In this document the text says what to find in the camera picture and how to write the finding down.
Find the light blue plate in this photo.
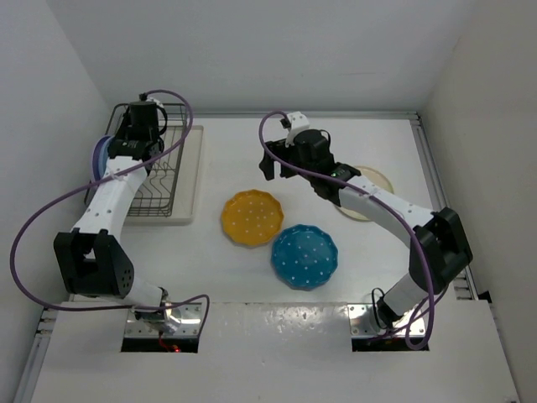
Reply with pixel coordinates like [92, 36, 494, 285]
[97, 136, 112, 180]

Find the purple plate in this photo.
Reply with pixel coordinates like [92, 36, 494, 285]
[90, 136, 106, 182]

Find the yellow dotted plate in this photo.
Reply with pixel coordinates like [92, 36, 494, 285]
[221, 190, 284, 247]

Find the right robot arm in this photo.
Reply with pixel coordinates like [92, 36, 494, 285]
[259, 129, 473, 328]

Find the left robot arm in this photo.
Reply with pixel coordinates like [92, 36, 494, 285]
[54, 98, 167, 316]

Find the cream green plate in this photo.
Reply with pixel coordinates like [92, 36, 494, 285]
[337, 165, 394, 222]

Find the cream drip tray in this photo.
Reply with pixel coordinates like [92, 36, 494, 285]
[126, 125, 204, 226]

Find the teal dotted plate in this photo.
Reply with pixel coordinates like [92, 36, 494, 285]
[271, 224, 339, 290]

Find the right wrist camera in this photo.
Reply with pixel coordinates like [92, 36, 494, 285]
[280, 112, 310, 147]

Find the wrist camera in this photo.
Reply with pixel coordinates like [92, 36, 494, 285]
[138, 92, 164, 108]
[280, 112, 310, 147]

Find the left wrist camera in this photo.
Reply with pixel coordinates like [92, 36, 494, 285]
[138, 92, 164, 108]

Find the wire dish rack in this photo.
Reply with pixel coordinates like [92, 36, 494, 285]
[104, 103, 189, 218]

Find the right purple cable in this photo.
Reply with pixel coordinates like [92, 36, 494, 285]
[258, 110, 437, 351]

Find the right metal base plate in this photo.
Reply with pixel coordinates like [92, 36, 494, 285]
[347, 303, 426, 339]

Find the metal base plate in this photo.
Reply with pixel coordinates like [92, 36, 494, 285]
[347, 303, 426, 339]
[124, 303, 203, 338]

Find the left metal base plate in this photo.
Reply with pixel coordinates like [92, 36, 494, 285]
[124, 303, 203, 338]

